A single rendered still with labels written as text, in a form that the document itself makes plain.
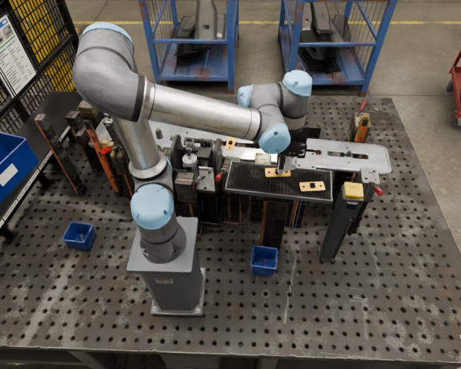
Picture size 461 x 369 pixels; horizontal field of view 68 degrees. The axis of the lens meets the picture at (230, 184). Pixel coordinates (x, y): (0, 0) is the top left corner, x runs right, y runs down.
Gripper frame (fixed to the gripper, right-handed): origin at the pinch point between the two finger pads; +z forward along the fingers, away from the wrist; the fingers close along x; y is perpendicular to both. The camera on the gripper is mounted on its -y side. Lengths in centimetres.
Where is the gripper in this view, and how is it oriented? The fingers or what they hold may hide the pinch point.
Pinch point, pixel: (278, 169)
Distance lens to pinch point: 116.0
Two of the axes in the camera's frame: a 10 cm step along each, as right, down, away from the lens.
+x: 0.0, -7.7, 6.4
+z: 0.2, 6.4, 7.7
